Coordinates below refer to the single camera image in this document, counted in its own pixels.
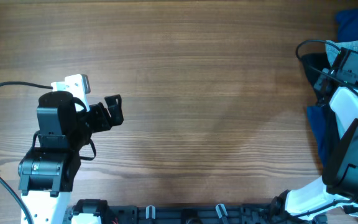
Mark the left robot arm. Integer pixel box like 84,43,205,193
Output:
18,91,124,223

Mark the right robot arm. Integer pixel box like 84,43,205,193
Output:
269,47,358,223

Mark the black garment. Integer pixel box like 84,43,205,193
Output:
301,53,340,167

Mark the dark blue garment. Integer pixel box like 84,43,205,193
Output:
305,2,358,166

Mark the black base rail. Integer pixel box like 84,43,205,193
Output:
63,200,328,224

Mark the left black cable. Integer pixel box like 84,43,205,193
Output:
0,81,54,224

